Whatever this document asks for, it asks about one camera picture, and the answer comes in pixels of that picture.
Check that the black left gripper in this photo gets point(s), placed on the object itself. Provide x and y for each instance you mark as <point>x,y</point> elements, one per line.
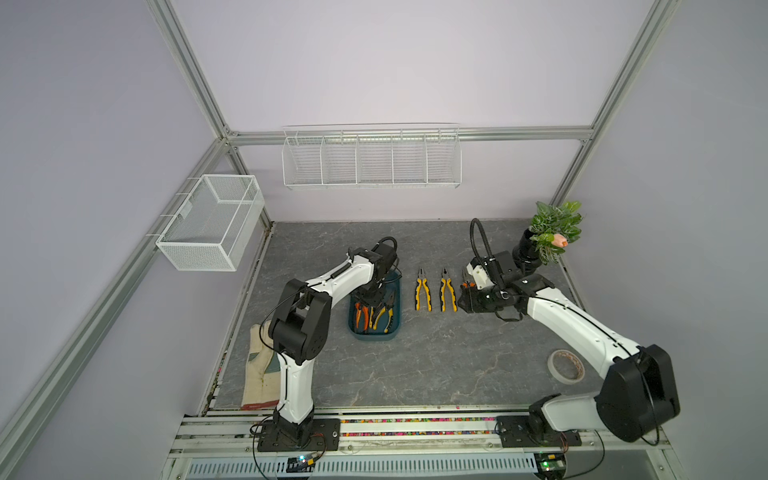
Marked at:
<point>370,301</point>

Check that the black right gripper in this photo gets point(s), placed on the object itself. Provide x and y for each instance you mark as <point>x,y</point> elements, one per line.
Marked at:
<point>469,300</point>

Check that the orange black combination pliers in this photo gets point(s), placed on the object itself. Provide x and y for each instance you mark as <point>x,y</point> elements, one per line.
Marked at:
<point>361,318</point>

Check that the green plant with pink flower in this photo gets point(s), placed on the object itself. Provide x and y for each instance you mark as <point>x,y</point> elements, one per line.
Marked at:
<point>554,228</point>

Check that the beige work glove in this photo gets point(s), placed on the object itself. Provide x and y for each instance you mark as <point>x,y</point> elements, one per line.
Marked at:
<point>262,373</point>

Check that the large yellow black pliers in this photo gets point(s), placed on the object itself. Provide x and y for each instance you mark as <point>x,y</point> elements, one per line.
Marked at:
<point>448,301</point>

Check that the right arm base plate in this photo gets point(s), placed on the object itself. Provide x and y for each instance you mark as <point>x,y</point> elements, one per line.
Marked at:
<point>518,431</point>

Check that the white mesh wall basket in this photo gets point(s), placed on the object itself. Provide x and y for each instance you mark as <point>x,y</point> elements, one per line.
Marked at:
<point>211,229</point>

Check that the white wire wall shelf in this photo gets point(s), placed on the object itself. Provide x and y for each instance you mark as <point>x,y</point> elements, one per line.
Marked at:
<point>406,155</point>

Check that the roll of tape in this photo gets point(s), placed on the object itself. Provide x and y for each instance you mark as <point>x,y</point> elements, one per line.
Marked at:
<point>566,367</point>

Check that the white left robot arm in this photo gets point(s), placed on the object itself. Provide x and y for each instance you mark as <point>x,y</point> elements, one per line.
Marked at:
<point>300,325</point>

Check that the teal plastic storage box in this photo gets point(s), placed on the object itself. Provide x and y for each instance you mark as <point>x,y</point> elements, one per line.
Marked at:
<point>393,280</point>

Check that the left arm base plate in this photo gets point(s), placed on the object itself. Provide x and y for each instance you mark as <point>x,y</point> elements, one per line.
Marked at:
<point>312,434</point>

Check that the black vase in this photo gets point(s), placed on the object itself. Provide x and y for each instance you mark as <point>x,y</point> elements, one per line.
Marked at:
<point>525,254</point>

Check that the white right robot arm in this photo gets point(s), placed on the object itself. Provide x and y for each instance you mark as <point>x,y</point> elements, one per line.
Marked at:
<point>638,394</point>

